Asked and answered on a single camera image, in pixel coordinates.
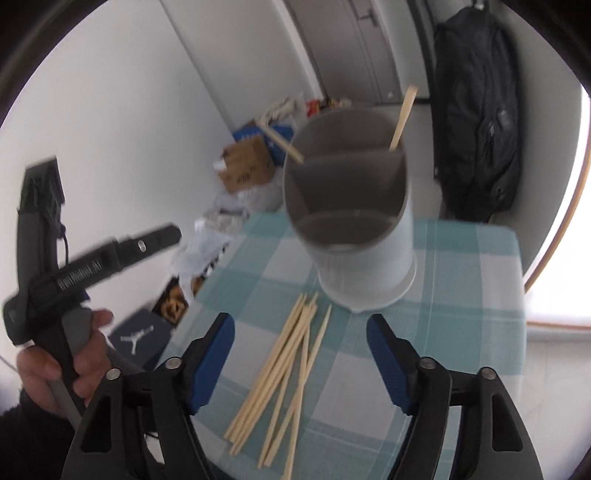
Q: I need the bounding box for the person's left hand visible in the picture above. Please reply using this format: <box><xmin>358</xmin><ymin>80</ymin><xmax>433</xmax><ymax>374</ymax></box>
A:
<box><xmin>16</xmin><ymin>309</ymin><xmax>113</xmax><ymax>417</ymax></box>

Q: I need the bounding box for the navy jordan shoe box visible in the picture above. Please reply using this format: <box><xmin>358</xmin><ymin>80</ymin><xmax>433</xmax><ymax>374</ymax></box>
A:
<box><xmin>108</xmin><ymin>309</ymin><xmax>173</xmax><ymax>371</ymax></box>

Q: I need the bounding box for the brown shoe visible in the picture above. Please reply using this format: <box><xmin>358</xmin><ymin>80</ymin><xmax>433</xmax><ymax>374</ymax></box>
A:
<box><xmin>156</xmin><ymin>279</ymin><xmax>188</xmax><ymax>325</ymax></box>

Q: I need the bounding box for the teal checkered tablecloth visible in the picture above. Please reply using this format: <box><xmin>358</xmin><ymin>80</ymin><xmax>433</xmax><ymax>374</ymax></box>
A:
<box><xmin>164</xmin><ymin>213</ymin><xmax>526</xmax><ymax>479</ymax></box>

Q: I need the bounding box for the white plastic bag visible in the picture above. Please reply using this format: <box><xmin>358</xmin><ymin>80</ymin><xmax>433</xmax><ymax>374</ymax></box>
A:
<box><xmin>171</xmin><ymin>181</ymin><xmax>283</xmax><ymax>304</ymax></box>

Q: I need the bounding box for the brown cardboard box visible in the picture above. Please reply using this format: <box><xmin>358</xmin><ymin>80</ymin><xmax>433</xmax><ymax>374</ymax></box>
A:
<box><xmin>213</xmin><ymin>136</ymin><xmax>276</xmax><ymax>194</ymax></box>

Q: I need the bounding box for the blue cardboard box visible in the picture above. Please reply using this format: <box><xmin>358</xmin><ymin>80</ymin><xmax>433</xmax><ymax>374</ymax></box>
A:
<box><xmin>232</xmin><ymin>120</ymin><xmax>297</xmax><ymax>167</ymax></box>

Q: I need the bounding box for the grey divided utensil holder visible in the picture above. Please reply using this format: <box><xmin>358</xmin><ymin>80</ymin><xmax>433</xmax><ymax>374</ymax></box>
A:
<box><xmin>283</xmin><ymin>108</ymin><xmax>417</xmax><ymax>313</ymax></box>

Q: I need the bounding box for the red yellow snack bag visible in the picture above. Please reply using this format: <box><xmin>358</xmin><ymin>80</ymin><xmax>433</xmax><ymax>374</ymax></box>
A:
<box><xmin>305</xmin><ymin>99</ymin><xmax>328</xmax><ymax>118</ymax></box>

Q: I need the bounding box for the black backpack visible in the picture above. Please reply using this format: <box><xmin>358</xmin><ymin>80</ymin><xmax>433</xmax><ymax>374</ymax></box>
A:
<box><xmin>434</xmin><ymin>1</ymin><xmax>522</xmax><ymax>223</ymax></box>

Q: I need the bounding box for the grey door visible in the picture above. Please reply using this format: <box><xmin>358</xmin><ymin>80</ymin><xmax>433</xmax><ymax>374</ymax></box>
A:
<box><xmin>286</xmin><ymin>0</ymin><xmax>402</xmax><ymax>106</ymax></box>

